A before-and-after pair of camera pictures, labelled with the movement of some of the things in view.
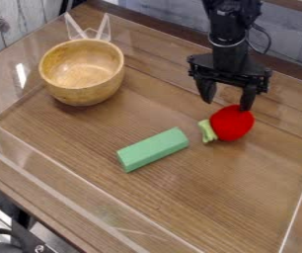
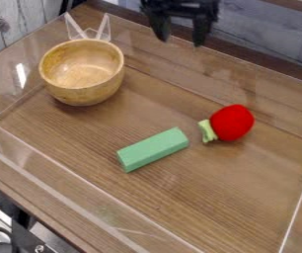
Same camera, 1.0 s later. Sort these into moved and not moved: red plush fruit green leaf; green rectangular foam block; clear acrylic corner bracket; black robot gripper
Moved: black robot gripper
Not moved: red plush fruit green leaf; clear acrylic corner bracket; green rectangular foam block
